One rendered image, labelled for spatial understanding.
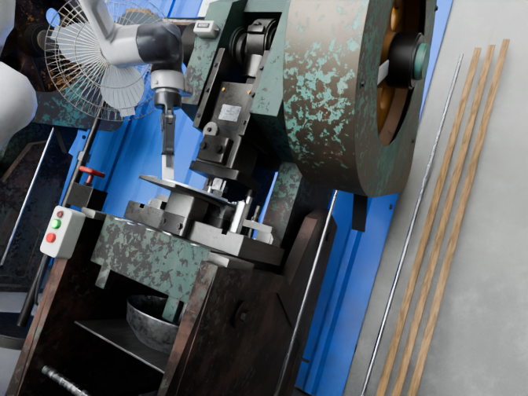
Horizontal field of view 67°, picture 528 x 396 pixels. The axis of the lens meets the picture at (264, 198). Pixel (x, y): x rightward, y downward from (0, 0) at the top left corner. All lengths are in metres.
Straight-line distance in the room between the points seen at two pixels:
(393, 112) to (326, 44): 0.67
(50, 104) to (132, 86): 0.64
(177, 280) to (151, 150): 2.16
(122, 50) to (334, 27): 0.52
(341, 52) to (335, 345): 1.71
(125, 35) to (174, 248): 0.55
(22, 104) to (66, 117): 1.82
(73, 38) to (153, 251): 1.21
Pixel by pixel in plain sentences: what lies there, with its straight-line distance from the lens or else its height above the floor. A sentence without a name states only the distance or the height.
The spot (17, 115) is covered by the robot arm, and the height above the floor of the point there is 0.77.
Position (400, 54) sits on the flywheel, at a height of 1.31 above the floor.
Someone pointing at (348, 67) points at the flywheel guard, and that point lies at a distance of 0.91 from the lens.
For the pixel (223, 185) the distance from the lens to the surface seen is 1.32.
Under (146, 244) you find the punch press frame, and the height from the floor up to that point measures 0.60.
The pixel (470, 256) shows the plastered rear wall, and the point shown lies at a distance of 2.27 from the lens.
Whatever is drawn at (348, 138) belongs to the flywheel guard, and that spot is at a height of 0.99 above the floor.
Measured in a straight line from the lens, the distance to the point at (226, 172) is 1.26.
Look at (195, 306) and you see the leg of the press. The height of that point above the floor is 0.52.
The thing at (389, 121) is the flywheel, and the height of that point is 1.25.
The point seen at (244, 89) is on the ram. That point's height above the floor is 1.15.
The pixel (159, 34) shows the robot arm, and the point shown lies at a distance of 1.08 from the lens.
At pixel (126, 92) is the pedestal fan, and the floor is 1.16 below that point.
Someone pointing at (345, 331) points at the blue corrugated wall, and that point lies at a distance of 2.29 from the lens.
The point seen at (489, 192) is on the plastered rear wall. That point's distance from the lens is 2.33.
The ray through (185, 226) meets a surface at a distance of 1.17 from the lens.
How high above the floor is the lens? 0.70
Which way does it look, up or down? 6 degrees up
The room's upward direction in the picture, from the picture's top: 18 degrees clockwise
